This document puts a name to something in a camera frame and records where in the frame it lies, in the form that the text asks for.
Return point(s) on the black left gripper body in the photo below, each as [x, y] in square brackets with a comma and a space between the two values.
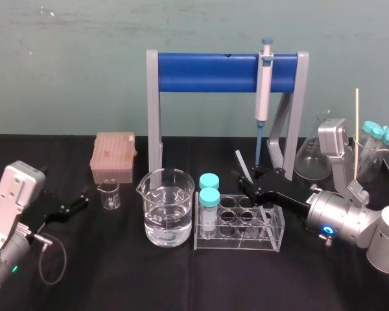
[50, 205]

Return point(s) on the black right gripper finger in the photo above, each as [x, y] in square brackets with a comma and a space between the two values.
[262, 171]
[248, 189]

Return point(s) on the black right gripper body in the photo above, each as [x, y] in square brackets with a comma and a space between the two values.
[278, 192]

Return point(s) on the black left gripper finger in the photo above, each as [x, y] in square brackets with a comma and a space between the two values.
[72, 210]
[78, 198]

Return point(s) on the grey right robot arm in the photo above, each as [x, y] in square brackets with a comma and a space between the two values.
[343, 215]

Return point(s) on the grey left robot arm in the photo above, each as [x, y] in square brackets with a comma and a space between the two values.
[9, 186]

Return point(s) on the small empty glass beaker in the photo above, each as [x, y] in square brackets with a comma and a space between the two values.
[110, 196]

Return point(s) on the glass conical flask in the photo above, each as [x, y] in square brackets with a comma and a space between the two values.
[311, 162]

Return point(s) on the clear acrylic tube rack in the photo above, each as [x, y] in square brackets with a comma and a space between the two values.
[240, 238]

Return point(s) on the pink pipette tip box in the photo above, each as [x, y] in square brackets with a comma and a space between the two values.
[111, 152]

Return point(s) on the white and blue pipette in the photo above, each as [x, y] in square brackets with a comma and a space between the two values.
[264, 97]

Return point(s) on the large glass beaker with water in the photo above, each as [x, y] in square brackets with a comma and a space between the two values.
[167, 210]

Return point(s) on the glass beaker holding tubes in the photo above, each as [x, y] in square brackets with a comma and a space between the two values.
[371, 162]

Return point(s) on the thin wooden stick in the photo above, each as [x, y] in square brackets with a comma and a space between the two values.
[356, 129]

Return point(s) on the black table cloth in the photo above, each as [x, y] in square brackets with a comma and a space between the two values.
[149, 278]

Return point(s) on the grey and blue pipette stand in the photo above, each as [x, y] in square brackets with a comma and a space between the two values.
[197, 73]

